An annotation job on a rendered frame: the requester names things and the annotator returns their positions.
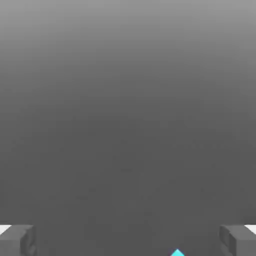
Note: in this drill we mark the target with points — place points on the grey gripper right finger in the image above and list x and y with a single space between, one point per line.
240 242

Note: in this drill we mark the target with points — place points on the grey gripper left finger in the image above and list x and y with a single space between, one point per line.
14 242

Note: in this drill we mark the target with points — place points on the large cyan box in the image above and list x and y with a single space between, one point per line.
177 253

